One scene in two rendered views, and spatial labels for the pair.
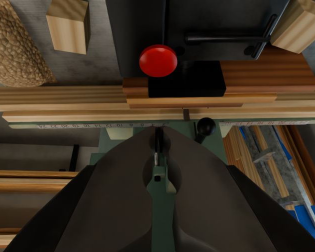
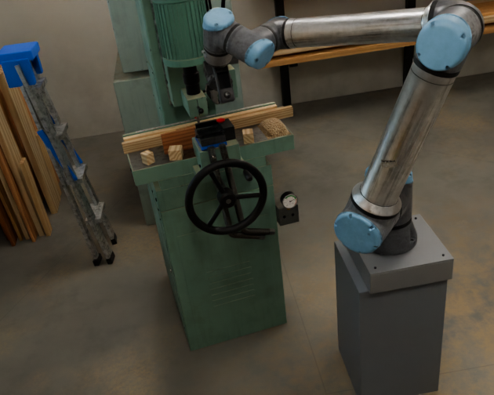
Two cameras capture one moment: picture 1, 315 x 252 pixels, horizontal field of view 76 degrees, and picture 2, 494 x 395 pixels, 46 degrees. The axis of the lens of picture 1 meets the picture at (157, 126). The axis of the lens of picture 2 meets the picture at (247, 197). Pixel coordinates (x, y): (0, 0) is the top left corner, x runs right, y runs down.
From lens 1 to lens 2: 192 cm
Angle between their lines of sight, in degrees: 12
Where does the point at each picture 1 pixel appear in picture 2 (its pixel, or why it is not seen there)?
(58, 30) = (249, 132)
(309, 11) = (178, 150)
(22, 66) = (265, 124)
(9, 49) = (267, 126)
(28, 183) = not seen: hidden behind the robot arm
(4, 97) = (277, 114)
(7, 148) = (386, 81)
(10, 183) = not seen: hidden behind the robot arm
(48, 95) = (259, 118)
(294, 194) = (35, 94)
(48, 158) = (323, 77)
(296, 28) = (178, 147)
